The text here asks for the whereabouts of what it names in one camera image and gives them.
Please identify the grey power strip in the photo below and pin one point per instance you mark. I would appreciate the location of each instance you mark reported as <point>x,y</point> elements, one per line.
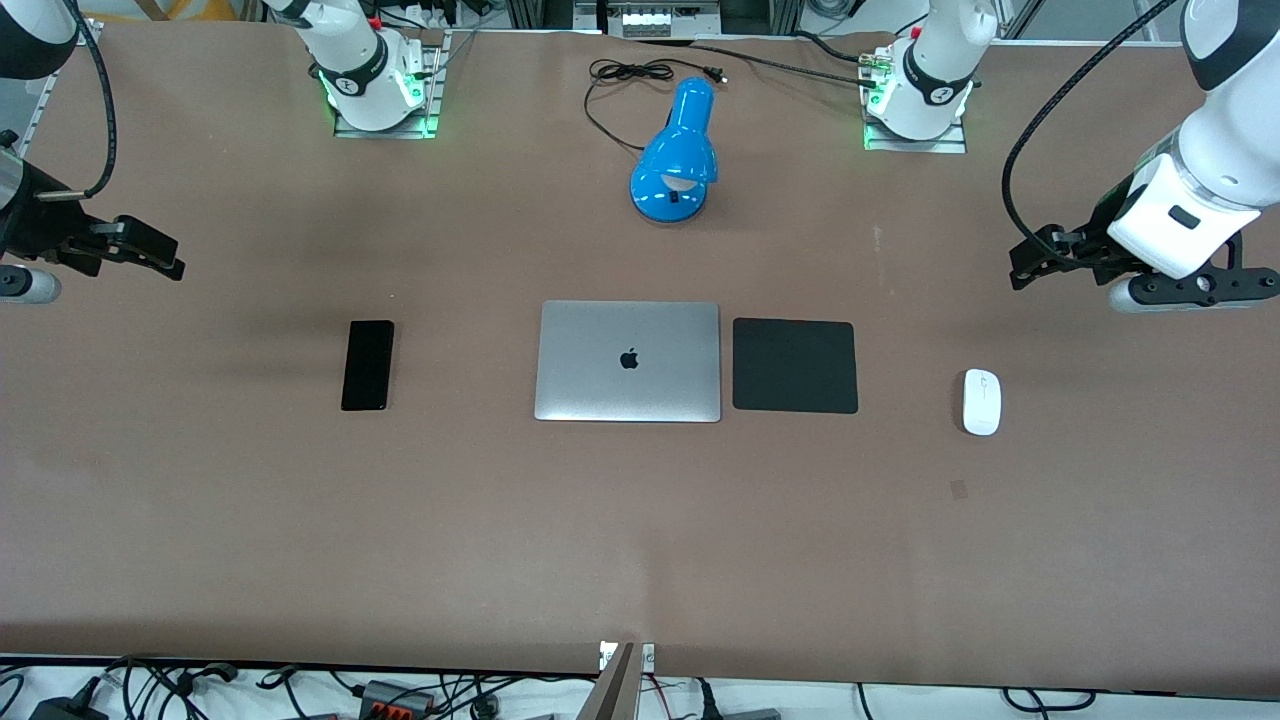
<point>660,20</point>

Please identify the black smartphone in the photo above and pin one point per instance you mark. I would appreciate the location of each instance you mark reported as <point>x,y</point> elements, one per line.
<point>367,365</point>

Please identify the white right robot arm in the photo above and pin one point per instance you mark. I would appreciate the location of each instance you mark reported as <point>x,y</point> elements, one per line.
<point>355,60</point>

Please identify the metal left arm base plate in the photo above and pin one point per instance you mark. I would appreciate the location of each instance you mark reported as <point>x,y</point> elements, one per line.
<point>915,145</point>

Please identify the white post bracket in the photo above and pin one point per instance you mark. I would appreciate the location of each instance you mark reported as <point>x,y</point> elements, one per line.
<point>648,657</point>

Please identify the grey camera post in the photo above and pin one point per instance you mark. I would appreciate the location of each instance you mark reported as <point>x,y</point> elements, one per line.
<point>615,695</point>

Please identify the grey orange connector block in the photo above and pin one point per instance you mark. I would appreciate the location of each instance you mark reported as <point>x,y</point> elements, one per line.
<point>385,692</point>

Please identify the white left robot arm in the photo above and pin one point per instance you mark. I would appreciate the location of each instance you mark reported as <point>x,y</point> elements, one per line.
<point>1225,130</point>

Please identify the silver closed laptop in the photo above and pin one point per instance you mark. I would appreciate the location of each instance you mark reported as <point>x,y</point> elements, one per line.
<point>600,370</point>

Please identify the black power adapter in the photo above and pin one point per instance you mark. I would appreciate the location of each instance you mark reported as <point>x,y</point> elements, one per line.
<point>65,710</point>

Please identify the white computer mouse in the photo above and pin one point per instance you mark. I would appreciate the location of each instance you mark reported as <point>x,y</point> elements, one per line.
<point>981,402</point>

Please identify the blue desk lamp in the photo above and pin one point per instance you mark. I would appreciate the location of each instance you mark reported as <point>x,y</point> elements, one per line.
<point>680,150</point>

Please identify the aluminium frame rail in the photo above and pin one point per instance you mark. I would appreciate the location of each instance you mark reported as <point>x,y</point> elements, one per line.
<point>42,100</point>

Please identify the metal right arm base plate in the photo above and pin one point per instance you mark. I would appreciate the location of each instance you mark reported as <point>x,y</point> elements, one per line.
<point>385,131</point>

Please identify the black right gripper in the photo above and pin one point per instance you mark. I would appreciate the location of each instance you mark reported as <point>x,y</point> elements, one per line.
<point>38,222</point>

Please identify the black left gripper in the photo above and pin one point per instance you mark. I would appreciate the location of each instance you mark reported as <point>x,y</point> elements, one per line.
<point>1093,244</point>

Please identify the black mouse pad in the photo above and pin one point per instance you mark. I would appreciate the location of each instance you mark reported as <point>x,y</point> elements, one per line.
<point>795,365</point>

